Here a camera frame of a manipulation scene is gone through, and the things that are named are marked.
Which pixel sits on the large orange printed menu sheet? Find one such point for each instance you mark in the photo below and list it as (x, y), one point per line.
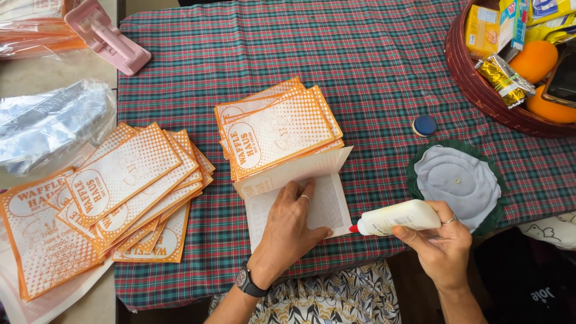
(40, 252)

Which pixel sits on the blue bottle cap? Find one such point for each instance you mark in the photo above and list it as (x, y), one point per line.
(424, 125)

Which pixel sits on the stack of orange printed bags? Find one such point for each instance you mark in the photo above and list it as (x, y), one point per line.
(279, 130)

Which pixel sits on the pink phone stand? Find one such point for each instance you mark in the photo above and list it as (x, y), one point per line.
(110, 38)

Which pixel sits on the plastic pack of orange bags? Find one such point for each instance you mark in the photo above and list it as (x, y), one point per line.
(31, 27)

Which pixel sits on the clear crumpled plastic bag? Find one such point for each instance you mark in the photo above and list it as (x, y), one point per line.
(49, 126)

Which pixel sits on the white paper bag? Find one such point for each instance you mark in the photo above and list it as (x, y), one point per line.
(330, 198)

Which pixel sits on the white printed cloth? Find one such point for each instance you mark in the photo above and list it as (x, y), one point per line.
(551, 229)

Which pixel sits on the plaid tablecloth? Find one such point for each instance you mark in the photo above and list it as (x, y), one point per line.
(360, 67)

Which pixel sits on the white paper sheet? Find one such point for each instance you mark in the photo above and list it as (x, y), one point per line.
(54, 303)

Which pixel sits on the person's left hand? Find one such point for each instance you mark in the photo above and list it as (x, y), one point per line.
(281, 234)

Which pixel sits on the person's right hand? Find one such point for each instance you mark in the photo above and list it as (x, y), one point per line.
(445, 252)

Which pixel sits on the spread pile of orange bags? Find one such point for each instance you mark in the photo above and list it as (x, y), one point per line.
(135, 184)

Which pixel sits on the white glue bottle red tip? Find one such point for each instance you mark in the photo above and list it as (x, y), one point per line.
(396, 217)

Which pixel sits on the grey quilted pot holder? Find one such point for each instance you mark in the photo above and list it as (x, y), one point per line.
(456, 180)

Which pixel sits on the brown basket of snacks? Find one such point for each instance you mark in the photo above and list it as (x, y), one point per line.
(495, 67)

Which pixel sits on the person's floral patterned clothing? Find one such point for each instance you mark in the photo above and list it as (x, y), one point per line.
(324, 297)

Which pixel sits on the black wristwatch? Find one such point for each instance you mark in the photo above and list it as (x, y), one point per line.
(249, 281)

